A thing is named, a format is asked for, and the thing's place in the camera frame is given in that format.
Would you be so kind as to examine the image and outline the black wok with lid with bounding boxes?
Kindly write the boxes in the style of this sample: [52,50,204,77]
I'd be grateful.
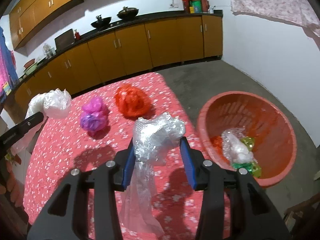
[117,7,139,21]

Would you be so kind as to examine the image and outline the crumpled red plastic bag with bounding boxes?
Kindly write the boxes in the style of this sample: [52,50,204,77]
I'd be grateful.
[114,84,151,118]

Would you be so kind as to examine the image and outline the pink floral hanging cloth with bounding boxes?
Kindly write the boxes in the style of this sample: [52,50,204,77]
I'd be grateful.
[231,0,319,36]

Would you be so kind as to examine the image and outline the pink floral tablecloth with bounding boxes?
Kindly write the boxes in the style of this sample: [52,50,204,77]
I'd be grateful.
[23,73,202,239]

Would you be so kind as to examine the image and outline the black wok left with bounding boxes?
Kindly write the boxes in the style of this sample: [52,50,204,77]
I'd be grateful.
[91,15,111,29]

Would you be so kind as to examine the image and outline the upper kitchen cabinets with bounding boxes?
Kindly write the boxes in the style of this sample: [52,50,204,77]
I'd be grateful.
[9,0,84,49]

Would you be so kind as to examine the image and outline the red bag with containers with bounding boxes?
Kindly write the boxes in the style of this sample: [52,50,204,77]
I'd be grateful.
[181,0,209,14]

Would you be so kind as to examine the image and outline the clear plastic wrap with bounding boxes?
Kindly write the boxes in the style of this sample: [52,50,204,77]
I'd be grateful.
[119,112,185,237]

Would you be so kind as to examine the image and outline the white plastic bag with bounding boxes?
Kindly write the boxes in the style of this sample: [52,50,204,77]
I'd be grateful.
[25,88,72,119]

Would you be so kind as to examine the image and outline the dark cutting board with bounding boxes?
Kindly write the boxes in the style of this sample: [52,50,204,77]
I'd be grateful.
[55,29,75,52]

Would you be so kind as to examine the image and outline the pink blue hanging cloth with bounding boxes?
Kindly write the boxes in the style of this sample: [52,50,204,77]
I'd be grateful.
[0,28,19,103]

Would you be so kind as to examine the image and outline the red bottle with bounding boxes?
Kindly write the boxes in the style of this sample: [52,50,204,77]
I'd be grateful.
[74,29,81,41]

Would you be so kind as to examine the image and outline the olive green plastic bag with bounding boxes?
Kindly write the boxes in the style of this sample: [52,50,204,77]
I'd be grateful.
[240,137,262,178]

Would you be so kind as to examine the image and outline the stacked bowls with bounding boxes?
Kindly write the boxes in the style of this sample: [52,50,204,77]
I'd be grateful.
[24,59,37,75]

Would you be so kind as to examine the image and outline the lower kitchen cabinets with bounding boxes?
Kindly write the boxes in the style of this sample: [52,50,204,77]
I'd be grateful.
[6,10,223,109]

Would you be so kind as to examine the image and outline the purple plastic bag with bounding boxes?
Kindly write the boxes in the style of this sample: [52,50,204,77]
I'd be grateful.
[80,96,109,133]

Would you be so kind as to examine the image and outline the red plastic basket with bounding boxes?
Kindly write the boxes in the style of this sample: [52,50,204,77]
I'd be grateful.
[197,91,297,188]

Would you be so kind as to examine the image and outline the orange plastic bag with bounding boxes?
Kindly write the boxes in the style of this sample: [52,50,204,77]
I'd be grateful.
[210,135,223,154]

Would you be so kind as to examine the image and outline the kitchen cabinets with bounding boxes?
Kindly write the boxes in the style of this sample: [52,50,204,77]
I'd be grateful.
[9,0,84,49]
[6,10,223,109]

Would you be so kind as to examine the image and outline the clear bubble wrap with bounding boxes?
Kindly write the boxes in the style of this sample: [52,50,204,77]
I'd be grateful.
[221,127,249,165]

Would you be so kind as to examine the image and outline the glass jar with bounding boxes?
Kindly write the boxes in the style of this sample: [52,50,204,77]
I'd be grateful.
[43,43,56,59]

